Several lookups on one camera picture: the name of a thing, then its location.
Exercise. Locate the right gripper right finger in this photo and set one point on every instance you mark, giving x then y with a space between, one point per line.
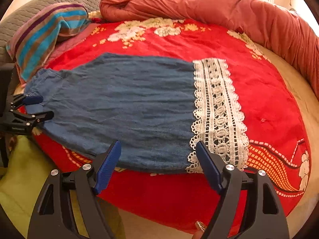
263 215

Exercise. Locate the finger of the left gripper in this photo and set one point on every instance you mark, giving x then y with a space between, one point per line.
37 118
33 99

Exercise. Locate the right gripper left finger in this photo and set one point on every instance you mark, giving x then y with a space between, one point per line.
53 216

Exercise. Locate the blue denim lace-trimmed pants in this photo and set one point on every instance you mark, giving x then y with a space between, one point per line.
159 108

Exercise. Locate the right hand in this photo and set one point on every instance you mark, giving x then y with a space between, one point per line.
201 227

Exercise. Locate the green clothed lap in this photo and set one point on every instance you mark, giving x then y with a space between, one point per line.
25 176

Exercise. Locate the red floral bed blanket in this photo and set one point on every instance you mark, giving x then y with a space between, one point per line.
278 141

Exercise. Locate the striped towel covered pillow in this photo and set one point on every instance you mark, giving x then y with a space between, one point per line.
34 42

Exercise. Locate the pink quilted pillow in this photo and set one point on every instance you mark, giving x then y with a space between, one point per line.
70 43

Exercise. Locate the grey quilted headboard cushion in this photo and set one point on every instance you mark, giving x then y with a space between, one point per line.
19 17

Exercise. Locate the rust red rolled duvet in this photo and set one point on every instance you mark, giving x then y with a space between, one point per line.
275 28

